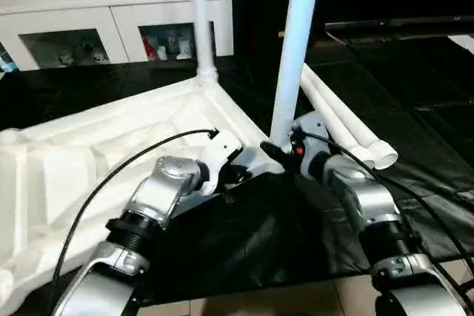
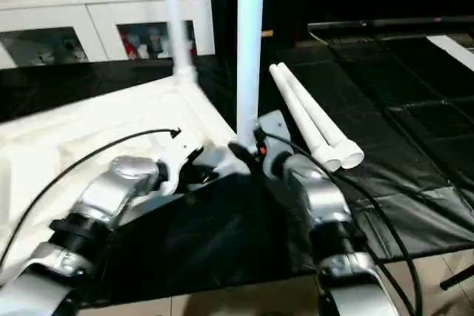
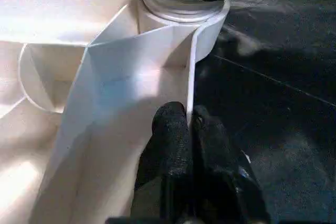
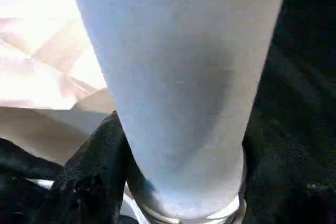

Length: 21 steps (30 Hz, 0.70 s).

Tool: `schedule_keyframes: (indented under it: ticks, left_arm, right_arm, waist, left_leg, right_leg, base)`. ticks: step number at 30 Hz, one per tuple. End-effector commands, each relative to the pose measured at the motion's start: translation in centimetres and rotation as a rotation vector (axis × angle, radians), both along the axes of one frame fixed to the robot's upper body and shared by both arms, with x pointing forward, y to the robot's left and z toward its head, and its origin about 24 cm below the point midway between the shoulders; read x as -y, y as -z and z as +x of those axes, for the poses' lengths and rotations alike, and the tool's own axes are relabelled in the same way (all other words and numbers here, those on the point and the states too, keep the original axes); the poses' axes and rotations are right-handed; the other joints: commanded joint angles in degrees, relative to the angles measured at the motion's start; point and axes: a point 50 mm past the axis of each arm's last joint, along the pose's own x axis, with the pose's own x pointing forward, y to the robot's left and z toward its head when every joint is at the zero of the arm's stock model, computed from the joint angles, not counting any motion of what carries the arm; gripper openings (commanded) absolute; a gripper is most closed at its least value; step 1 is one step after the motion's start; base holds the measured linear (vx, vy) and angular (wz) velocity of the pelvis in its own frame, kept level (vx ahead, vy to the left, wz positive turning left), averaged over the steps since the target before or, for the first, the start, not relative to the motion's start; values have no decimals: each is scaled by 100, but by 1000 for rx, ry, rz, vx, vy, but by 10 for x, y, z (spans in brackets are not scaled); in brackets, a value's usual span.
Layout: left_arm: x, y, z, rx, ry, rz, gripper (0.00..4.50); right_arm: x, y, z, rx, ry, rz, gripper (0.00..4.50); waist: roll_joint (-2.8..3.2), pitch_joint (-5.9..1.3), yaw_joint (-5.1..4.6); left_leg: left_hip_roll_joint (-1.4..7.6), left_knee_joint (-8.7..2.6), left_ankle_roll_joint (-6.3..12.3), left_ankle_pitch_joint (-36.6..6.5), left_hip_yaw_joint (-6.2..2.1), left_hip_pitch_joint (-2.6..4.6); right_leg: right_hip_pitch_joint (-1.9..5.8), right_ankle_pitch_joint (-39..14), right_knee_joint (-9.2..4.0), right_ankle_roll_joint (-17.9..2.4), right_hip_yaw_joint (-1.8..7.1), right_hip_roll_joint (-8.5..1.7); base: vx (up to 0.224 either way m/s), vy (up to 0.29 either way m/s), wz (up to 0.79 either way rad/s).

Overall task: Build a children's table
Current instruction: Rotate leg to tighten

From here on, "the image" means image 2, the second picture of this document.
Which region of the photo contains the white plastic table leg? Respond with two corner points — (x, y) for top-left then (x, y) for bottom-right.
(267, 64), (344, 172)
(277, 62), (366, 169)
(235, 0), (267, 148)
(156, 0), (200, 84)

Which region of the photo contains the dark metal rail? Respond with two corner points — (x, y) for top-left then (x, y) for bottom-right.
(307, 16), (474, 33)

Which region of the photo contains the red bottle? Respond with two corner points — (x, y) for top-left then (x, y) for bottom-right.
(124, 33), (137, 59)

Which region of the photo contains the black tripod stand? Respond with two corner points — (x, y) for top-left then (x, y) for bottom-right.
(440, 267), (474, 292)

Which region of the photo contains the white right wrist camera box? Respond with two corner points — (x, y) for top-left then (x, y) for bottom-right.
(255, 110), (292, 156)

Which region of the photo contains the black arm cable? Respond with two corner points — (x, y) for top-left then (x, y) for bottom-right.
(0, 128), (183, 266)
(258, 132), (424, 316)

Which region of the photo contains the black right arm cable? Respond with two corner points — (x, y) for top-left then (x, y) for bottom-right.
(258, 132), (424, 316)

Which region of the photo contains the black work mat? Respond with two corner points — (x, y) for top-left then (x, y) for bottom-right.
(0, 35), (474, 306)

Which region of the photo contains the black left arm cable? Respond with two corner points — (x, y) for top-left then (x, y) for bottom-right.
(0, 128), (183, 266)

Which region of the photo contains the white glass-door cabinet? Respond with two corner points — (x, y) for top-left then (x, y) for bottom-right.
(0, 0), (216, 67)

